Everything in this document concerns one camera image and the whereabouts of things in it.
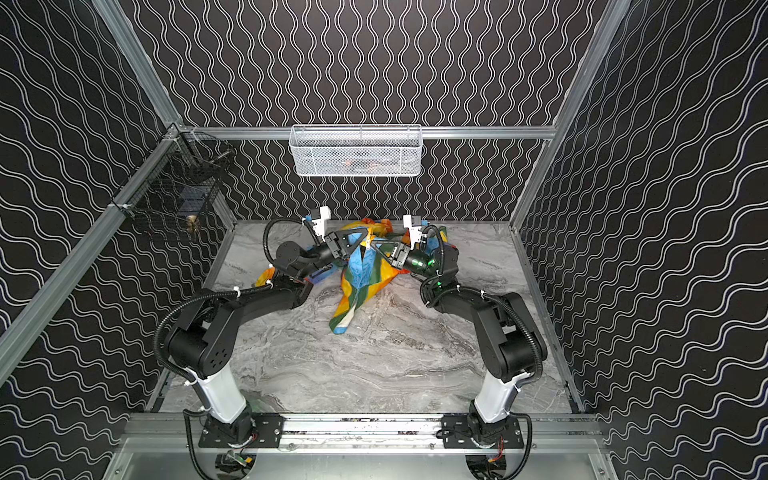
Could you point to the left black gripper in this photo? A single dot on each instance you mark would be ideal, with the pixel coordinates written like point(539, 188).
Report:
point(332, 246)

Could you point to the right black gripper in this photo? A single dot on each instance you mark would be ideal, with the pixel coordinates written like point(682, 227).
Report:
point(402, 256)

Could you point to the rainbow striped jacket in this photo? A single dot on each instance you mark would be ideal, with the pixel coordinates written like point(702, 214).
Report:
point(358, 284)

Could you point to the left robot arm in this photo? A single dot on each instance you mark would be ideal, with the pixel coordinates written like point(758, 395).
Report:
point(196, 340)

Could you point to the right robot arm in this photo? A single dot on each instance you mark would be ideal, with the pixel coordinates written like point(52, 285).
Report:
point(511, 346)

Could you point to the small brass object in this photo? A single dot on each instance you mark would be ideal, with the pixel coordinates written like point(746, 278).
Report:
point(192, 224)

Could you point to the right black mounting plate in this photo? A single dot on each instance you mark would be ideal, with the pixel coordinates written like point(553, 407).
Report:
point(465, 431)

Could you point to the black mounting plate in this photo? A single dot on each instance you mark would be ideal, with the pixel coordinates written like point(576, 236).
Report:
point(249, 430)
point(465, 431)

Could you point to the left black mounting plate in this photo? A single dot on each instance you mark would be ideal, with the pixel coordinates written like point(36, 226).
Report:
point(249, 430)

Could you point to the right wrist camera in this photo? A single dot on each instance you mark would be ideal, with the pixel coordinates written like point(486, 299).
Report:
point(415, 237)

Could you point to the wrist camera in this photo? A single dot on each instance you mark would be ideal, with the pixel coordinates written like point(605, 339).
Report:
point(415, 237)
point(318, 218)

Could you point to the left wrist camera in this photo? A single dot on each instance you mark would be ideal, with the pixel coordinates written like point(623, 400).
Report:
point(318, 218)

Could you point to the white wire mesh basket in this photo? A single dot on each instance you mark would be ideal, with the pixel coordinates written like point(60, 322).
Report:
point(357, 150)

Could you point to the black wire basket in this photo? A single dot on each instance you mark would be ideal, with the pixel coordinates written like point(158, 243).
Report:
point(186, 182)

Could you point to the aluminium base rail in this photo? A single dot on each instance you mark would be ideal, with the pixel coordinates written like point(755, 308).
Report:
point(435, 433)

